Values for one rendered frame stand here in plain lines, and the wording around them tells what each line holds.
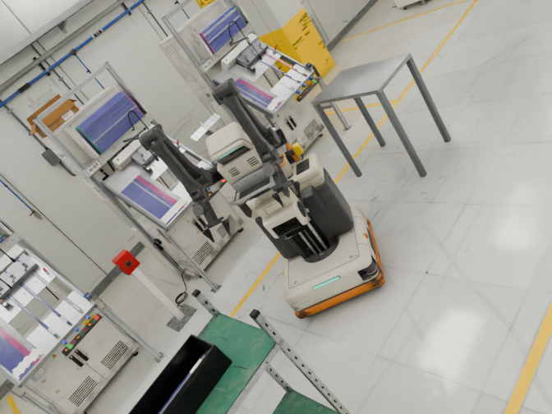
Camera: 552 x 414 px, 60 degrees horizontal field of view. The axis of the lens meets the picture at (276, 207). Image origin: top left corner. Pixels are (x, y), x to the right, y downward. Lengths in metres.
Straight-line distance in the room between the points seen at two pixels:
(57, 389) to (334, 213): 2.48
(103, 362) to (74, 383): 0.25
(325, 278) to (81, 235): 3.37
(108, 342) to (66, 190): 2.05
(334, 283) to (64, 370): 2.22
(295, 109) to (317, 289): 2.50
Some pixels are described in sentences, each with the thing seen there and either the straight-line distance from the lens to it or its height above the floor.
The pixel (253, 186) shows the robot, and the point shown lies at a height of 1.04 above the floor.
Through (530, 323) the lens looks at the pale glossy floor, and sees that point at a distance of 2.64.
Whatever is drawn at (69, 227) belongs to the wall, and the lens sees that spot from 5.66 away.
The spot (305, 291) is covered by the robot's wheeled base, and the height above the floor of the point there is 0.25.
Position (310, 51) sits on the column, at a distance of 6.90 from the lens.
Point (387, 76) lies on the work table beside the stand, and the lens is 3.56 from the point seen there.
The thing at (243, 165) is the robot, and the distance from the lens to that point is 2.61.
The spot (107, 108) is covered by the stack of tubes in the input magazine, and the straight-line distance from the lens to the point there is 4.23.
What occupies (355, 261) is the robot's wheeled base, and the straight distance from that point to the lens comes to 2.95.
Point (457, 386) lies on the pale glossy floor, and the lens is 2.55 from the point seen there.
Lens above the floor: 2.07
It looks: 27 degrees down
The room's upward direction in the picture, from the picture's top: 37 degrees counter-clockwise
